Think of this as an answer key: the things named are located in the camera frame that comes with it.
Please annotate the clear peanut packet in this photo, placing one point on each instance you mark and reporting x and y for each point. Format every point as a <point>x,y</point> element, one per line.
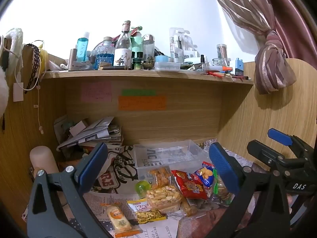
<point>163,195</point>

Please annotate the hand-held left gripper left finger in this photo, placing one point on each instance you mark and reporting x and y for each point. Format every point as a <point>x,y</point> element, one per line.
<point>92,163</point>

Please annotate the pink sticky note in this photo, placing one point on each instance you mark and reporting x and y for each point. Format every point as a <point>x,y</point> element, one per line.
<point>96,91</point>

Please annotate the small glass jar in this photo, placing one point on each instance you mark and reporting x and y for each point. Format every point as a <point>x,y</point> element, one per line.
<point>219,62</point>

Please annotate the clear biscuit packet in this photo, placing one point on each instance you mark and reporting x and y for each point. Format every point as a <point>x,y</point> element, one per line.
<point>188,208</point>

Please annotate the orange rice cracker packet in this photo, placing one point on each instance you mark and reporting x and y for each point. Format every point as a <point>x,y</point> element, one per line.
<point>118,218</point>

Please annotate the beige cylinder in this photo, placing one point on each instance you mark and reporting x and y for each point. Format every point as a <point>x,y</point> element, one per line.
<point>40,158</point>

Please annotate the clear plastic packaging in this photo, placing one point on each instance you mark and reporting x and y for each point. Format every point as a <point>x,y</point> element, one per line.
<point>179,44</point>

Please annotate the pink striped curtain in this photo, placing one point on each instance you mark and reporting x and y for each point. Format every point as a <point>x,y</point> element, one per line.
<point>270,42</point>

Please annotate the blue chip packet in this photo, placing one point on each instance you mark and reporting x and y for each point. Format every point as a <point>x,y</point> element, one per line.
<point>206,174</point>

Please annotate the green sticky note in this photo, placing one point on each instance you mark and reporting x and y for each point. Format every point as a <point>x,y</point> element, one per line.
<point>138,92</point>

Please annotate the printed newspaper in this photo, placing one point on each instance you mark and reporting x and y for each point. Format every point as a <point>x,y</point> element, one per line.
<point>118,200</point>

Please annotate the orange sticky note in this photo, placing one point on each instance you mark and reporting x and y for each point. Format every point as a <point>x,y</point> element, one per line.
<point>142,103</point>

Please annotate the yellow object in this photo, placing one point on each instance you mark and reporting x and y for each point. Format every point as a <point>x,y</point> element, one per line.
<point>45,59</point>

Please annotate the clear packet with green seal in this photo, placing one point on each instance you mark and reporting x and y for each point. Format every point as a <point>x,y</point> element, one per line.
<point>220,193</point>

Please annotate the clear plastic container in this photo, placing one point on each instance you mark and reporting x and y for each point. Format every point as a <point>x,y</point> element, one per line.
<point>171,153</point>

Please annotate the yellow noodle snack packet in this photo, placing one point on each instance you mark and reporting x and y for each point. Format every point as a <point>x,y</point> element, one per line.
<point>148,213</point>

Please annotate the clear jar with silver cap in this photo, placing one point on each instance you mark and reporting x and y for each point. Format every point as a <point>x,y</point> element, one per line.
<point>148,47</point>

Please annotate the red snack packet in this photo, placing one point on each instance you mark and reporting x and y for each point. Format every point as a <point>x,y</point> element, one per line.
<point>190,184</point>

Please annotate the light blue plastic box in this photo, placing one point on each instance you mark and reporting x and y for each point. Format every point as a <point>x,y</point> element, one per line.
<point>167,65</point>

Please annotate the tall blue liquid bottle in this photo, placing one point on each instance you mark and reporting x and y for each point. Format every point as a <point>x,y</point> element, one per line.
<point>82,49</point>

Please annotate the stack of papers and books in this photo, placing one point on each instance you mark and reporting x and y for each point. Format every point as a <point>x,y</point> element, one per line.
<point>91,133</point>

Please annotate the orange cracker stick packet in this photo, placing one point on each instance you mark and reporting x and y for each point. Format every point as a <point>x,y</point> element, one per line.
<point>161,176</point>

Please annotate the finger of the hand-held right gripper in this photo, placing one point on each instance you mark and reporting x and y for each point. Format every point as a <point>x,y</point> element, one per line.
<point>262,153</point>
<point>279,136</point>

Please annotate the clear cylinder pen holder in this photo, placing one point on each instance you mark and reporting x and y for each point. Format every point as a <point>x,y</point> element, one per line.
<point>222,50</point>

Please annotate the mint green bottle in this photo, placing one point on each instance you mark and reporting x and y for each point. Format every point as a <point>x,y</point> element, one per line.
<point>136,42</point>

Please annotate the wooden desk shelf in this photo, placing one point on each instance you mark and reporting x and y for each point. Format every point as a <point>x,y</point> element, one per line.
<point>173,121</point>

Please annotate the clear glass bottle with label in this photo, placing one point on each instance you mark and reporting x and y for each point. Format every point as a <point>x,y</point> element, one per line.
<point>123,52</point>

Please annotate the small blue box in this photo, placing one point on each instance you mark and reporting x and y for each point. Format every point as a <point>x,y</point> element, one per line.
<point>239,67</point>

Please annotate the white plush toy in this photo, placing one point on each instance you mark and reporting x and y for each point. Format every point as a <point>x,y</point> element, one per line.
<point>5,81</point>

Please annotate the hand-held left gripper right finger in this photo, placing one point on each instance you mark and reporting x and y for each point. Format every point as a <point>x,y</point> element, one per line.
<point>223,168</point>

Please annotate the round blue liquid bottle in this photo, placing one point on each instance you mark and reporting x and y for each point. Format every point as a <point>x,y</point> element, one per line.
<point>105,55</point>

